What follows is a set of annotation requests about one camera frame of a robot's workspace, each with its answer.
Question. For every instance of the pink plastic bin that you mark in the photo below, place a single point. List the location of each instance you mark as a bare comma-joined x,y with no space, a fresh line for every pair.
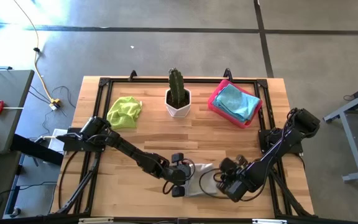
210,105

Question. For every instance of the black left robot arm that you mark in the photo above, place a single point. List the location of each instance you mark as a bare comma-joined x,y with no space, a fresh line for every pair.
129,149

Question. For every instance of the dark grey side table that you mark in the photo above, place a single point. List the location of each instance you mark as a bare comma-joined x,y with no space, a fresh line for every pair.
8,93

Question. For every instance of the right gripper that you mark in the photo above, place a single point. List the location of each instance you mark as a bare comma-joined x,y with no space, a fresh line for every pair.
233,189

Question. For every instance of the green cactus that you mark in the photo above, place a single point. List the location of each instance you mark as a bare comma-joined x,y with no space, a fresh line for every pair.
176,87

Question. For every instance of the white faceted plant pot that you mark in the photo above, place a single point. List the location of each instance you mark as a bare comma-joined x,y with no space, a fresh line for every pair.
179,112

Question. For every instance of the lime microfiber towel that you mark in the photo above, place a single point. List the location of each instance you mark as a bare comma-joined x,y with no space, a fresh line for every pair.
123,112

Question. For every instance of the black aluminium table frame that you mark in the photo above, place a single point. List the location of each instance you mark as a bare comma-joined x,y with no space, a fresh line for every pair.
182,80

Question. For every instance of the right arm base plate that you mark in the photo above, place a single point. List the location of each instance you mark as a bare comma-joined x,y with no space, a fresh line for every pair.
269,140

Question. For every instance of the grey microfiber towel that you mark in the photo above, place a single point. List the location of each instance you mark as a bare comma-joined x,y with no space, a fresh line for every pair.
202,183

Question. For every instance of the grey metal trolley frame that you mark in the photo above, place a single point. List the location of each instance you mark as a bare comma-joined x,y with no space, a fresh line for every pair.
351,146

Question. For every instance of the yellow white power plug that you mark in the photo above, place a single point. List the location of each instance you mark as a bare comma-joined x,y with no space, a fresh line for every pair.
54,104

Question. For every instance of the black side table beam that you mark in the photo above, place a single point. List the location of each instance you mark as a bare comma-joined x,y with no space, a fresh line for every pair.
36,149

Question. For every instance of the white power supply box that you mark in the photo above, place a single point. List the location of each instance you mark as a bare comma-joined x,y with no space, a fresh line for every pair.
53,143

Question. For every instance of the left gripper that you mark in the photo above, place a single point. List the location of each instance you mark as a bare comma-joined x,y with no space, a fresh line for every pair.
179,174

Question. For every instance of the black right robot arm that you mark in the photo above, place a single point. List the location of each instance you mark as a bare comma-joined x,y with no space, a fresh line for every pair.
275,152

